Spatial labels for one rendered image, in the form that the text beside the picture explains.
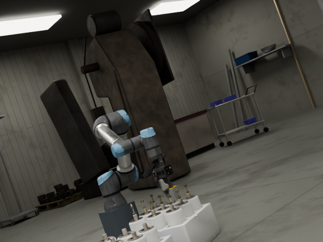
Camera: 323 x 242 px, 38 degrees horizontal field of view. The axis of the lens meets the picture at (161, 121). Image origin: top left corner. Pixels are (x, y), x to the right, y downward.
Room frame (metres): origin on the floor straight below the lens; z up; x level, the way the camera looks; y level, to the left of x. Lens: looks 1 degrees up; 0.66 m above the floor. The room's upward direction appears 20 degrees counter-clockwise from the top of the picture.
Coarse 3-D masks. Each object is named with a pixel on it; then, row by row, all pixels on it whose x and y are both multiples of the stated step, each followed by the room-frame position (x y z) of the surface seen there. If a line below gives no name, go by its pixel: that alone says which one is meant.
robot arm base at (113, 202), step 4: (116, 192) 3.04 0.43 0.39; (120, 192) 3.08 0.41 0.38; (104, 196) 3.04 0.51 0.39; (108, 196) 3.02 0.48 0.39; (112, 196) 3.02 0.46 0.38; (116, 196) 3.03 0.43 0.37; (120, 196) 3.04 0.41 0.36; (104, 200) 3.05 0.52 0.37; (108, 200) 3.02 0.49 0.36; (112, 200) 3.01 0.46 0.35; (116, 200) 3.01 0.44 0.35; (120, 200) 3.03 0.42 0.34; (124, 200) 3.05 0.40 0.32; (104, 204) 3.05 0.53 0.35; (108, 204) 3.02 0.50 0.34; (112, 204) 3.02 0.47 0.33; (116, 204) 3.00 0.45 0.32; (120, 204) 3.01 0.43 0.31; (124, 204) 3.04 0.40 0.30; (104, 208) 3.05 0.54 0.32; (108, 208) 3.01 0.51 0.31; (112, 208) 3.00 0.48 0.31
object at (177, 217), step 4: (180, 208) 2.48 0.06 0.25; (172, 212) 2.45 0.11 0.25; (176, 212) 2.45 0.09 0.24; (180, 212) 2.47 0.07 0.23; (168, 216) 2.46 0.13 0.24; (172, 216) 2.45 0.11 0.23; (176, 216) 2.45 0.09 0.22; (180, 216) 2.46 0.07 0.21; (184, 216) 2.49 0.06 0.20; (168, 220) 2.47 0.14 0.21; (172, 220) 2.45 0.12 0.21; (176, 220) 2.45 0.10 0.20; (180, 220) 2.46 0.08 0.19; (184, 220) 2.47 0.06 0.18; (168, 224) 2.49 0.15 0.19; (172, 224) 2.46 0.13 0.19; (176, 224) 2.45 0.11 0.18
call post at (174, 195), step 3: (171, 189) 2.91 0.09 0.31; (174, 189) 2.92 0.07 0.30; (177, 189) 2.95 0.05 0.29; (171, 192) 2.91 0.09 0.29; (174, 192) 2.91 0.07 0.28; (165, 195) 2.93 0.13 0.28; (171, 195) 2.91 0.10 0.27; (174, 195) 2.90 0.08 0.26; (177, 195) 2.93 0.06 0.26; (180, 195) 2.96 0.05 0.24; (174, 198) 2.91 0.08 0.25; (177, 198) 2.92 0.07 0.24; (168, 201) 2.93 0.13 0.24
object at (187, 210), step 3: (183, 204) 2.57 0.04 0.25; (186, 204) 2.57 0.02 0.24; (189, 204) 2.58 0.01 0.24; (183, 207) 2.56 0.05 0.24; (186, 207) 2.56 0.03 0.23; (189, 207) 2.57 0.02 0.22; (183, 210) 2.56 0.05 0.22; (186, 210) 2.56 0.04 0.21; (189, 210) 2.57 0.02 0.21; (192, 210) 2.59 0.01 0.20; (186, 213) 2.56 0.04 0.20; (189, 213) 2.56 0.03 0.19; (192, 213) 2.58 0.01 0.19; (186, 216) 2.56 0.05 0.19; (189, 216) 2.56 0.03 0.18
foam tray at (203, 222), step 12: (204, 204) 2.75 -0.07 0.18; (192, 216) 2.53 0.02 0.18; (204, 216) 2.62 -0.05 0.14; (168, 228) 2.44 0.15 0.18; (180, 228) 2.41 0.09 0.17; (192, 228) 2.46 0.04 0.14; (204, 228) 2.58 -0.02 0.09; (216, 228) 2.71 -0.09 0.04; (180, 240) 2.42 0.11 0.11; (192, 240) 2.42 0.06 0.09; (204, 240) 2.53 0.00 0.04
